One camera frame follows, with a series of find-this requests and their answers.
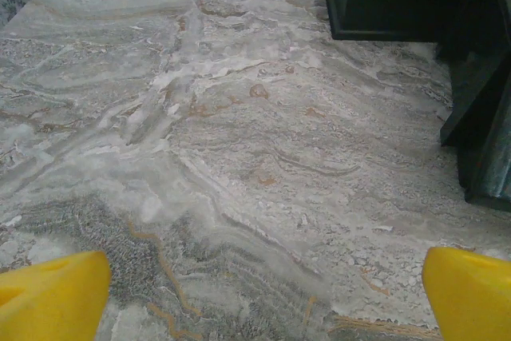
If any black plastic bin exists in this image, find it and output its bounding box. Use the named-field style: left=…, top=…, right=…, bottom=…
left=434, top=0, right=511, bottom=214

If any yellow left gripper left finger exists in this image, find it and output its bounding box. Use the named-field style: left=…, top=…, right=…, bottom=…
left=0, top=251, right=113, bottom=341

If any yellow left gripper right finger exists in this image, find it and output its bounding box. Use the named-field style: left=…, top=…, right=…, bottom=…
left=422, top=247, right=511, bottom=341

